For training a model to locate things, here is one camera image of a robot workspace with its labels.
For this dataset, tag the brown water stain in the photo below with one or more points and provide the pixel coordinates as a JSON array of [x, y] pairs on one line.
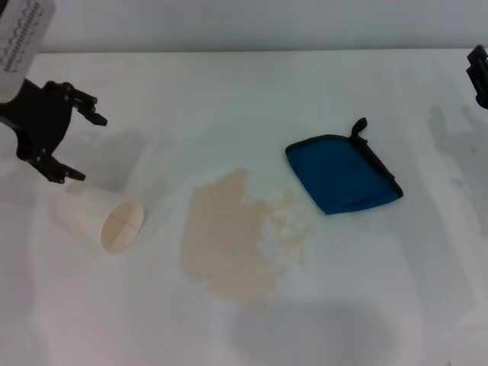
[[225, 236]]

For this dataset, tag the white paper cup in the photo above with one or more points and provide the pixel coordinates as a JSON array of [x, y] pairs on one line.
[[114, 225]]

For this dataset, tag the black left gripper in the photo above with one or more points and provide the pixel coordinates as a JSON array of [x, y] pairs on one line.
[[38, 114]]

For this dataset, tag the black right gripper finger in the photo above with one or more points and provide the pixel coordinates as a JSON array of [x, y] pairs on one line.
[[479, 76]]

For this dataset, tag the blue rag with black trim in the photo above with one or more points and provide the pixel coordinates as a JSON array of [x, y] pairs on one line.
[[335, 175]]

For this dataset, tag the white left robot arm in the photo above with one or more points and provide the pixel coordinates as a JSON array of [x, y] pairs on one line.
[[19, 42]]

